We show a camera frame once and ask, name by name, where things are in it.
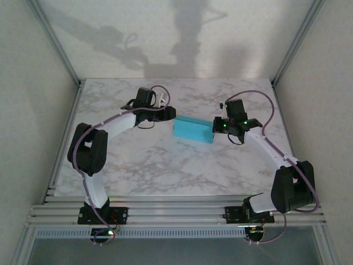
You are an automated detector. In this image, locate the red black wire pair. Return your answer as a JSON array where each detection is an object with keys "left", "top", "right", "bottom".
[{"left": 109, "top": 214, "right": 122, "bottom": 231}]

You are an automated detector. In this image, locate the narrow aluminium table rail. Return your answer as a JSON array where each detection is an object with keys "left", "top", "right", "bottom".
[{"left": 45, "top": 187, "right": 307, "bottom": 204}]

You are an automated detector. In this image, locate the teal and white paper box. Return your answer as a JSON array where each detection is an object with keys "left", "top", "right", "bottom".
[{"left": 173, "top": 115, "right": 216, "bottom": 144}]

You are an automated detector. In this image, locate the circuit board with green light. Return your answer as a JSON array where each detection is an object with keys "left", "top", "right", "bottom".
[
  {"left": 90, "top": 227, "right": 117, "bottom": 246},
  {"left": 244, "top": 225, "right": 266, "bottom": 244}
]

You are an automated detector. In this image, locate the aluminium frame post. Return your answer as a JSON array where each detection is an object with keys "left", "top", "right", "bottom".
[
  {"left": 27, "top": 0, "right": 83, "bottom": 87},
  {"left": 271, "top": 0, "right": 327, "bottom": 87}
]

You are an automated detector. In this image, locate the aluminium side rail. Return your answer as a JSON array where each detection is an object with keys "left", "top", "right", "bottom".
[{"left": 41, "top": 81, "right": 85, "bottom": 204}]

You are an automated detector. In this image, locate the aluminium frame leg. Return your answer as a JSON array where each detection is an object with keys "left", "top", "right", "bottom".
[
  {"left": 313, "top": 225, "right": 340, "bottom": 265},
  {"left": 10, "top": 226, "right": 37, "bottom": 265}
]

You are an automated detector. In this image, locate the grey slotted cable duct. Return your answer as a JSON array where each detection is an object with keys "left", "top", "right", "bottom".
[{"left": 35, "top": 227, "right": 247, "bottom": 239}]

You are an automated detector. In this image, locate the wide aluminium base beam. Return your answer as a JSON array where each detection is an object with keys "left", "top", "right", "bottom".
[{"left": 25, "top": 203, "right": 328, "bottom": 229}]

